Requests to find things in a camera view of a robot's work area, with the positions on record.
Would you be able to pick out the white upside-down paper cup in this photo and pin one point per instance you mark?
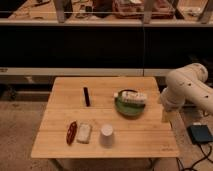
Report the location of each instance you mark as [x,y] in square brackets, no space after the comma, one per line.
[107,135]

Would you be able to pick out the wooden crate on shelf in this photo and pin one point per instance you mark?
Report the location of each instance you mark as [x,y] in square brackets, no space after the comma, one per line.
[162,9]

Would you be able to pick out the black rectangular bar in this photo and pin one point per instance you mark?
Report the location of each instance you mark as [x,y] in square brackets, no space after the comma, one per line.
[86,95]

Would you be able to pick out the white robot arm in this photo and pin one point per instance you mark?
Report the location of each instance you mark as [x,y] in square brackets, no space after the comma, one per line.
[186,83]

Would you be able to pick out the long metal shelf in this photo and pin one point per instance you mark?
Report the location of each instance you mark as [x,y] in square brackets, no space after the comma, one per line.
[84,37]

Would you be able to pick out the green plate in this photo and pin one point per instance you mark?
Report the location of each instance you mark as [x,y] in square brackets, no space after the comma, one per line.
[128,109]

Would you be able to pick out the white wrapped sponge packet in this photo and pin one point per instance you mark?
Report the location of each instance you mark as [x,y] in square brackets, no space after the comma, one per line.
[84,133]

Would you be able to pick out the wooden table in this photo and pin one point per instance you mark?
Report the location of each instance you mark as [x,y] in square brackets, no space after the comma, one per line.
[145,136]

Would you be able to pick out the beige block end effector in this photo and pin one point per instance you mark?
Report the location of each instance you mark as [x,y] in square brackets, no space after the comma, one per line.
[167,116]

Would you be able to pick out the white packaged food item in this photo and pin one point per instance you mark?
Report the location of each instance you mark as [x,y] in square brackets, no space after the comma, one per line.
[131,97]

